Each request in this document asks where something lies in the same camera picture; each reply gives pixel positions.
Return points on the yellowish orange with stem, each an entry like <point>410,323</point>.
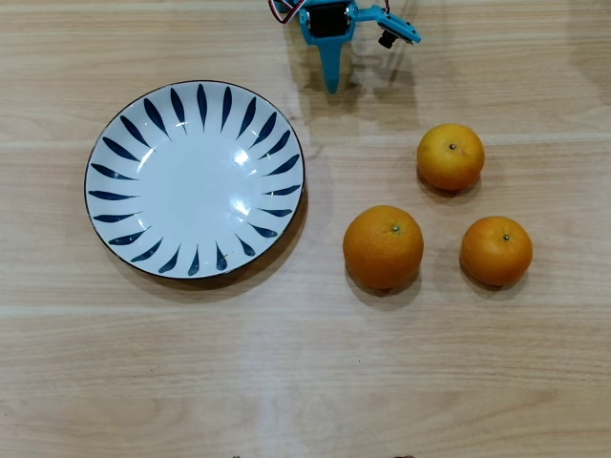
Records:
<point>448,164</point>

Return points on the large deep orange fruit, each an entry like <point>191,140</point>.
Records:
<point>382,253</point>

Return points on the white plate with blue petals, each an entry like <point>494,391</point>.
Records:
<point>191,191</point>

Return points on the small deep orange fruit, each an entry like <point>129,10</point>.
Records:
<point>496,255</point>

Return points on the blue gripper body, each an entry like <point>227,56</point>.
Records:
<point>326,30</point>

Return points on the blue wrist camera module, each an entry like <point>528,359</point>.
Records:
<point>398,27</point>

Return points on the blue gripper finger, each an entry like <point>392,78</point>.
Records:
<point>338,62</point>
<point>327,64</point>

